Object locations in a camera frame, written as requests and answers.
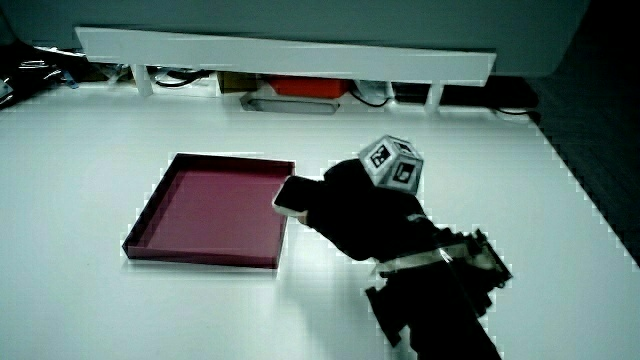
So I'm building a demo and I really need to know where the person's right hand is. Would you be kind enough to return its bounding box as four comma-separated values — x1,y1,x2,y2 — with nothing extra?
298,134,452,265

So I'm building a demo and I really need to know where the black and white eraser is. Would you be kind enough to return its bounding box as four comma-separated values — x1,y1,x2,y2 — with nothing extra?
271,175,327,219

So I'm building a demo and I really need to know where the grey oblong tray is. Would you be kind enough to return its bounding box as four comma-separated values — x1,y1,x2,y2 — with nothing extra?
240,94,342,116

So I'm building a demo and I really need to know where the orange box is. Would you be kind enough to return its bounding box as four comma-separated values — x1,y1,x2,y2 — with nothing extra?
268,75,351,100

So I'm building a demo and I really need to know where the dark red square tray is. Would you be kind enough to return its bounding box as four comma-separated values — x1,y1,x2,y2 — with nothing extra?
121,152,297,270

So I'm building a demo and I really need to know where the white shelf riser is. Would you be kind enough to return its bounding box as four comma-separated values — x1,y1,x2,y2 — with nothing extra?
74,26,498,114

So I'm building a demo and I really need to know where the brown cardboard box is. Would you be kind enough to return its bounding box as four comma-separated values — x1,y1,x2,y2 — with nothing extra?
218,71,262,95

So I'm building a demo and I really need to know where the black cable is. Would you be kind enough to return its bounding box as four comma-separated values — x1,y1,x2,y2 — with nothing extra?
348,88,392,108
153,69,212,90
492,106,542,124

